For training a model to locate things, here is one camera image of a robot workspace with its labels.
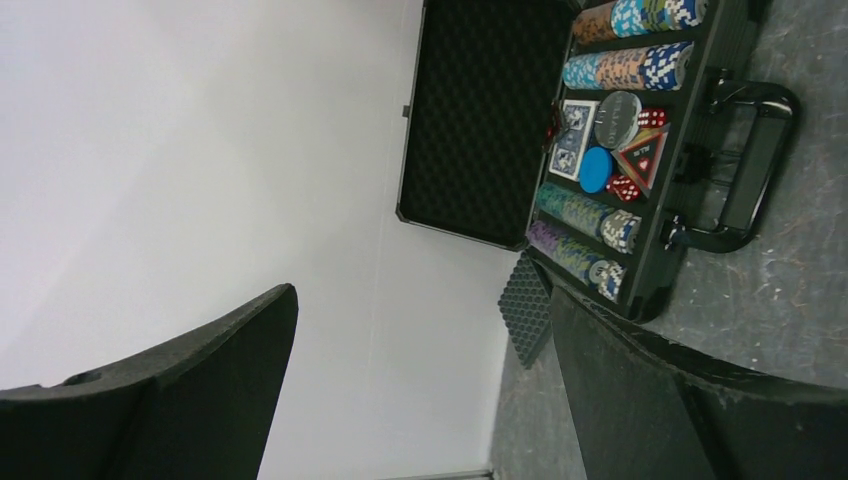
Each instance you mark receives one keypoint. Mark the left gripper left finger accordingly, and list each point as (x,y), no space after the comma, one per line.
(198,406)

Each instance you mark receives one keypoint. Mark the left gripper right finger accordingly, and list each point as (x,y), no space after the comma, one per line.
(645,407)

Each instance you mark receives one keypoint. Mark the dark grey foam pad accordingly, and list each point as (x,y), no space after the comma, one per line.
(524,306)

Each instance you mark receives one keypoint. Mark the red triangle all-in marker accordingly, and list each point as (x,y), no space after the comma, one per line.
(639,159)

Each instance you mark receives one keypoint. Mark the blue round chip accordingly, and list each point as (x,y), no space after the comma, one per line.
(595,170)

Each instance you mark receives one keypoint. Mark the red die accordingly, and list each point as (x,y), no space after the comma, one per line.
(652,117)

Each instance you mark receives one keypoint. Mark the black poker chip case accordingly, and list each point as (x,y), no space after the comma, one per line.
(485,79)

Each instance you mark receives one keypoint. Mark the grey dealer button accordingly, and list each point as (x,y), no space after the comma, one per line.
(616,120)

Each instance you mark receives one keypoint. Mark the playing card deck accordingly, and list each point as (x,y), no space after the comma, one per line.
(574,122)

